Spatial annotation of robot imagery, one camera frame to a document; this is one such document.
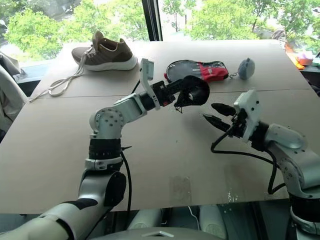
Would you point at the orange object at table edge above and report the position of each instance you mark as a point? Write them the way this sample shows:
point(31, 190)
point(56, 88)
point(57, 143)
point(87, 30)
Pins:
point(303, 59)

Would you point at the brown sneaker with white sole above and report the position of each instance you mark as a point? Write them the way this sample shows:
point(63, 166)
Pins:
point(107, 55)

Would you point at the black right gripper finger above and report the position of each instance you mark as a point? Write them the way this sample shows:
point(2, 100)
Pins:
point(217, 122)
point(223, 109)

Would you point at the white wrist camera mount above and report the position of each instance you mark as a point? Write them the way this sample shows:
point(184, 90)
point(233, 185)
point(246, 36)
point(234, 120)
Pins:
point(147, 75)
point(250, 112)

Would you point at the beige fabric chair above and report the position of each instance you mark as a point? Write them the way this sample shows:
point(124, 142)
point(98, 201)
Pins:
point(8, 87)

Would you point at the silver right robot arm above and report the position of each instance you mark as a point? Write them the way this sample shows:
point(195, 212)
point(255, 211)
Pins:
point(295, 155)

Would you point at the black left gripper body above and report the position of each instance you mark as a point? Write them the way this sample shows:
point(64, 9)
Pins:
point(162, 92)

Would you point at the black window frame post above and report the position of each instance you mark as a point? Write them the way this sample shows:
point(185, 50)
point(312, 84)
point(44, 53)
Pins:
point(153, 20)

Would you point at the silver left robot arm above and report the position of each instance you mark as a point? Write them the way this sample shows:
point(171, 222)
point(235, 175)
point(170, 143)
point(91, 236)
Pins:
point(110, 117)

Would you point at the light grey rounded shape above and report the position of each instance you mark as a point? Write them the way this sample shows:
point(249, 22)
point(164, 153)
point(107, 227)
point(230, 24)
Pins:
point(146, 219)
point(212, 221)

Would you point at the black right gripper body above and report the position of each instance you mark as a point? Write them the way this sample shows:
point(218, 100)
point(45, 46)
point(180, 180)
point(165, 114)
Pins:
point(239, 123)

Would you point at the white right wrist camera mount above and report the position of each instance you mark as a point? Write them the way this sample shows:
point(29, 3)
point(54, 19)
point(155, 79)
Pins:
point(250, 112)

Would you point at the grey rounded robot body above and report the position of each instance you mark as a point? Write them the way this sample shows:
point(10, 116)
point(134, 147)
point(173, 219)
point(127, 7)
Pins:
point(160, 233)

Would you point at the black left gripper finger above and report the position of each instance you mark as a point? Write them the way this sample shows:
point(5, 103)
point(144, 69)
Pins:
point(176, 85)

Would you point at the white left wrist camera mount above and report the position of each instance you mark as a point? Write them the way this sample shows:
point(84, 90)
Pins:
point(147, 75)

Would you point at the red and black fabric pouch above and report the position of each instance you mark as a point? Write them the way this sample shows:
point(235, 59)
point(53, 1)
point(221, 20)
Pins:
point(215, 72)

